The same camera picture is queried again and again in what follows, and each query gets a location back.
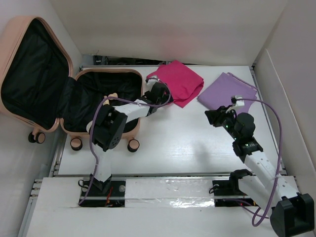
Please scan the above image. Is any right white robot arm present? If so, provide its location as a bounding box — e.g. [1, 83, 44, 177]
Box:
[205, 106, 315, 237]

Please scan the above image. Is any small beige bottle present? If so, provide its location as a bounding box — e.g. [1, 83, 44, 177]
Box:
[106, 93, 118, 100]

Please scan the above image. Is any aluminium rail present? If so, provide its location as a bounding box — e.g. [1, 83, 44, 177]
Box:
[79, 172, 262, 202]

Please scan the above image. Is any purple cloth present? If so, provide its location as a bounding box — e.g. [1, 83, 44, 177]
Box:
[197, 73, 258, 110]

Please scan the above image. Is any beige round jar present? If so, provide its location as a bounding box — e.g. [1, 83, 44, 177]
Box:
[86, 121, 93, 133]

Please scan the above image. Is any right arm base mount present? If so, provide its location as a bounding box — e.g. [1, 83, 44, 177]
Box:
[209, 169, 257, 207]

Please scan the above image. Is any background electronics box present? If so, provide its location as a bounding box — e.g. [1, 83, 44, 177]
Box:
[93, 55, 103, 66]

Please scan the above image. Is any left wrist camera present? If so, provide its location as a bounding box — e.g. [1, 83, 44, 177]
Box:
[146, 76, 159, 86]

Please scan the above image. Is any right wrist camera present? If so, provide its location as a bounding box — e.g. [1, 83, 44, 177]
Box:
[226, 95, 245, 113]

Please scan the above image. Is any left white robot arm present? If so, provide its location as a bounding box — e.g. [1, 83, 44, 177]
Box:
[86, 79, 172, 196]

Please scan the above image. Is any pink hard-shell suitcase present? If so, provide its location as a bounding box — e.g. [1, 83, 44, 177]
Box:
[0, 16, 143, 151]

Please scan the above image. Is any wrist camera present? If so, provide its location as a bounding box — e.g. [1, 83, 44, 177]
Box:
[146, 76, 159, 86]
[226, 95, 245, 113]

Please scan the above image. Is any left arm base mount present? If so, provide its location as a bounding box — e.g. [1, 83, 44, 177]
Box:
[78, 175, 126, 208]

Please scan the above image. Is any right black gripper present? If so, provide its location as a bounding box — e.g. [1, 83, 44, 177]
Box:
[203, 105, 240, 141]

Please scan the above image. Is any magenta cloth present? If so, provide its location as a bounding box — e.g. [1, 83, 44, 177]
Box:
[147, 61, 204, 108]

